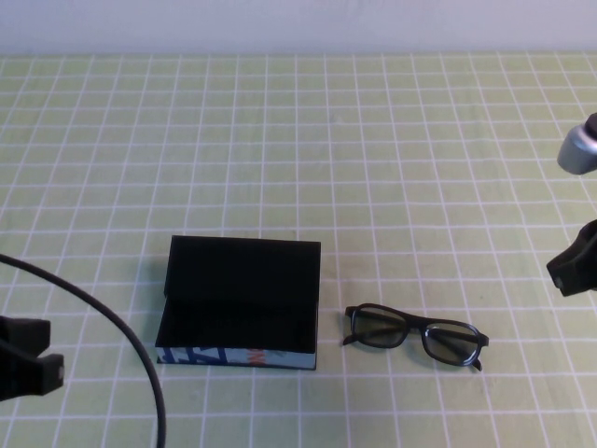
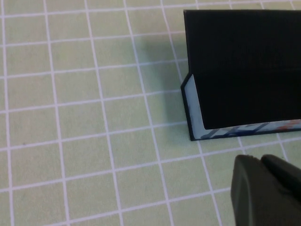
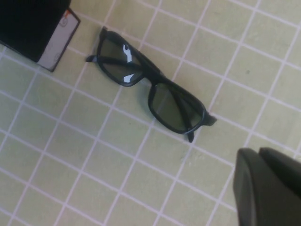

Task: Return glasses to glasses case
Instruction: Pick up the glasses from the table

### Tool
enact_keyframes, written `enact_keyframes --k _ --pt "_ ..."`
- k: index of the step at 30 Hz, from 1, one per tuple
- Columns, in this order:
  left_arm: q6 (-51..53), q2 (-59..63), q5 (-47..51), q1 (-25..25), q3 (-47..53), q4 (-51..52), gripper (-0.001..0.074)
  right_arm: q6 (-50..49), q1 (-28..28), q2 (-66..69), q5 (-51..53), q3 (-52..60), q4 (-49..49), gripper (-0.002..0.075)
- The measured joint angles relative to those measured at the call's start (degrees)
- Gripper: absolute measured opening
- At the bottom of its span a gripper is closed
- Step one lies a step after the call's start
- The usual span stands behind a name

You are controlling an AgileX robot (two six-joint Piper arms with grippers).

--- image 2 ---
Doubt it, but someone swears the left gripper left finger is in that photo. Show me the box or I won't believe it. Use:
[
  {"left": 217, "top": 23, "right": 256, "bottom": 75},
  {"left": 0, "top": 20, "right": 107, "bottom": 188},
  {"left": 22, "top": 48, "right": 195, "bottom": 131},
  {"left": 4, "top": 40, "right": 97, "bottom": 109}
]
[{"left": 231, "top": 154, "right": 301, "bottom": 226}]

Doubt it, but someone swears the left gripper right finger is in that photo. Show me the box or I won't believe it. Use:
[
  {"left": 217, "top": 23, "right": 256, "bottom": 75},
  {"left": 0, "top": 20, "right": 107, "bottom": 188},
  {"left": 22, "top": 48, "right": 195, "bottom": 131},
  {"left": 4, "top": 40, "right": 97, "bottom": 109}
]
[{"left": 261, "top": 154, "right": 301, "bottom": 205}]

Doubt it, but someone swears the black glasses case box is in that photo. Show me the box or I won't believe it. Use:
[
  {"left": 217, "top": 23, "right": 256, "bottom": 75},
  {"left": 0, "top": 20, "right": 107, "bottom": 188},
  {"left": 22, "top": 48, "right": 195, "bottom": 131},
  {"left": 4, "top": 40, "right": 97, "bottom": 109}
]
[{"left": 180, "top": 9, "right": 301, "bottom": 142}]

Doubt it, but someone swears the green white-grid tablecloth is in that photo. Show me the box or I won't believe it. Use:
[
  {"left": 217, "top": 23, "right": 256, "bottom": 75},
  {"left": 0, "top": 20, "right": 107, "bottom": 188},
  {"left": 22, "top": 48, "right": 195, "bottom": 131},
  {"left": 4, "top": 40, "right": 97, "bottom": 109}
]
[{"left": 0, "top": 0, "right": 301, "bottom": 226}]

